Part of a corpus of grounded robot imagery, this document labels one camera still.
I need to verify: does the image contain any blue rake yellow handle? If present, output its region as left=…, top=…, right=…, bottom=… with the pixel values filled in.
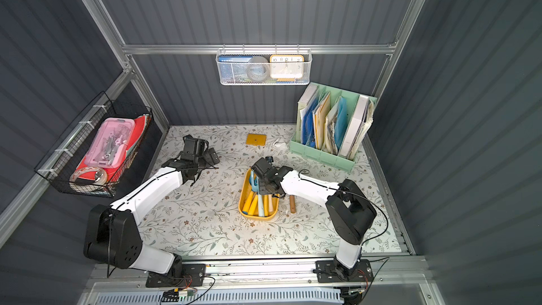
left=247, top=172, right=259, bottom=215

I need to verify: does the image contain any light green hand rake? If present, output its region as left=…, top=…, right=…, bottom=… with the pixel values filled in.
left=289, top=196, right=296, bottom=214

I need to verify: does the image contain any blue fork yellow handle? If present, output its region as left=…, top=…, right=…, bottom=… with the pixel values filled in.
left=239, top=169, right=258, bottom=217

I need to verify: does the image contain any light blue hand rake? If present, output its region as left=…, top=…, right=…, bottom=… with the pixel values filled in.
left=258, top=193, right=265, bottom=217

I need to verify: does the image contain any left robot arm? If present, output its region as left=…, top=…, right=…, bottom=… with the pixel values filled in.
left=83, top=135, right=220, bottom=280

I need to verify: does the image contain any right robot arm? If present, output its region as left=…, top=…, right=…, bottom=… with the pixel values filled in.
left=251, top=158, right=380, bottom=277

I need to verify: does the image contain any yellow storage box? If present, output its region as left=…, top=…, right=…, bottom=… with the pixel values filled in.
left=238, top=169, right=279, bottom=221

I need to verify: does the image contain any blue box in basket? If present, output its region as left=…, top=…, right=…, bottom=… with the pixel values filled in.
left=217, top=55, right=253, bottom=84

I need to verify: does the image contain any yellow wallet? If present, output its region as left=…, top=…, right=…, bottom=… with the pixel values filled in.
left=246, top=134, right=267, bottom=146

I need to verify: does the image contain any green file organizer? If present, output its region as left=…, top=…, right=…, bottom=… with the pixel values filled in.
left=289, top=83, right=362, bottom=172

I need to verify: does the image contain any pink tool case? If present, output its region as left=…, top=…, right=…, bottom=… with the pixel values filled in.
left=83, top=118, right=135, bottom=169

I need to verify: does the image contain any blue folder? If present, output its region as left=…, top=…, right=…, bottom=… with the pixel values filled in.
left=334, top=97, right=348, bottom=151

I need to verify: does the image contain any white binder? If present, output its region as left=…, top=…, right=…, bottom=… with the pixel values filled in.
left=338, top=95, right=375, bottom=161

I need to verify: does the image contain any clear tape roll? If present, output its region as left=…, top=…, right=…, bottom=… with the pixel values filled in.
left=69, top=167, right=108, bottom=186

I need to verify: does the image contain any grey tape roll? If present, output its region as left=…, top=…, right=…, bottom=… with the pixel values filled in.
left=246, top=56, right=269, bottom=83

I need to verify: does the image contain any yellow alarm clock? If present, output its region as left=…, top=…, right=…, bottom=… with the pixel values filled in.
left=269, top=55, right=305, bottom=81

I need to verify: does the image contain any white wire hanging basket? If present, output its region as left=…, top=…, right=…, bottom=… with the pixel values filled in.
left=215, top=47, right=313, bottom=86

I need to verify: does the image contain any black wire side basket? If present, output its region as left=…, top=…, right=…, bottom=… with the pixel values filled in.
left=35, top=92, right=153, bottom=198

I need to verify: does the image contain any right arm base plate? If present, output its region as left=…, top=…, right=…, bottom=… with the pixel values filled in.
left=313, top=259, right=374, bottom=283

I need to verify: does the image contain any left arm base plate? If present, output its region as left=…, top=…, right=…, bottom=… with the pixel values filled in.
left=145, top=263, right=207, bottom=288

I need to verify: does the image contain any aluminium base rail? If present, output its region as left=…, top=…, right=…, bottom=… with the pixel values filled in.
left=75, top=256, right=445, bottom=305

